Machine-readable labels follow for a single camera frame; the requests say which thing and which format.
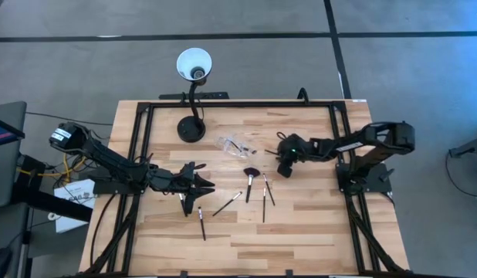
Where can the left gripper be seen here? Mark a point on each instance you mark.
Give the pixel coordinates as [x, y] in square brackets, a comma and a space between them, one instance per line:
[178, 181]

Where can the grey stand leg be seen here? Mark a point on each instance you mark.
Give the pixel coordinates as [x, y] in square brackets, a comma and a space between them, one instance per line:
[470, 148]

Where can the fan makeup brush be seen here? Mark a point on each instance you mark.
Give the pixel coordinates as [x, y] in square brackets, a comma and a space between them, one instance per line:
[249, 185]

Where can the clear acrylic brush organizer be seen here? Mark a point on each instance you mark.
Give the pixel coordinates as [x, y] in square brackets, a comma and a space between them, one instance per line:
[227, 148]

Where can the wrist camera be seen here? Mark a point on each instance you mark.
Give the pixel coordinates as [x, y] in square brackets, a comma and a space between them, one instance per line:
[188, 204]
[286, 168]

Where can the small black clamp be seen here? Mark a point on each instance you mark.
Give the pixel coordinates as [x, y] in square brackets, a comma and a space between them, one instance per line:
[183, 273]
[289, 273]

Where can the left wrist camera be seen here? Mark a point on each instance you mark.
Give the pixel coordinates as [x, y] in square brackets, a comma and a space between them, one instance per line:
[188, 204]

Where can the black desk leg beam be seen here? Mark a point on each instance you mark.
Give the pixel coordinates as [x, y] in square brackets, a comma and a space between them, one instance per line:
[53, 202]

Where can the blue-screen monitor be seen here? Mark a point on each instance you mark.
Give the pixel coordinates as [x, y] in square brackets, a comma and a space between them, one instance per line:
[3, 133]

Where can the black aluminium rig frame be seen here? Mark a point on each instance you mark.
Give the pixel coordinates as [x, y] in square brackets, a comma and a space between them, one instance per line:
[242, 104]

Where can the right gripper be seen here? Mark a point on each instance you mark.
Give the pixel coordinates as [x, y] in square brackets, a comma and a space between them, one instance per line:
[298, 148]

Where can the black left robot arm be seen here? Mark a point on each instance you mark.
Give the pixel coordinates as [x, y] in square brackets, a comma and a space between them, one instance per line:
[103, 156]

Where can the small white label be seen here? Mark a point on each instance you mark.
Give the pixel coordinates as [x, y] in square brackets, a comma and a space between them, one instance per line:
[359, 100]

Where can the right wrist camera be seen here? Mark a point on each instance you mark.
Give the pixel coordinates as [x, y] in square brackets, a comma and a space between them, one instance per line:
[286, 168]

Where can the grey desk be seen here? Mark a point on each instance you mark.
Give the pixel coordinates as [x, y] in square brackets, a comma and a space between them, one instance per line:
[7, 170]

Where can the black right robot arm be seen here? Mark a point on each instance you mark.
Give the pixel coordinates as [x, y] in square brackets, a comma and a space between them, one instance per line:
[377, 141]

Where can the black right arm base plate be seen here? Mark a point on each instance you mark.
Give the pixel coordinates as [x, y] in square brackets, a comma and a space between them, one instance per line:
[373, 185]

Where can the white cardboard box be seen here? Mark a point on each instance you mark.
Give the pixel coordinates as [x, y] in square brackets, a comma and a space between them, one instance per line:
[74, 216]

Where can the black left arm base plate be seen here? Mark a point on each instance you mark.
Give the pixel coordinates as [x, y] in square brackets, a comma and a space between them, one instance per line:
[111, 188]

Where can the black computer mouse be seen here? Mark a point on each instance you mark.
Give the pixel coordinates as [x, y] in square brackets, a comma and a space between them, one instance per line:
[1, 260]

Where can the black power strip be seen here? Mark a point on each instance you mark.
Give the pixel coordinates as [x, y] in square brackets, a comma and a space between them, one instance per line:
[207, 95]

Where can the round-head black makeup brush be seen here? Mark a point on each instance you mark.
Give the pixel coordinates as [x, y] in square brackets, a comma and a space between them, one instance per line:
[181, 200]

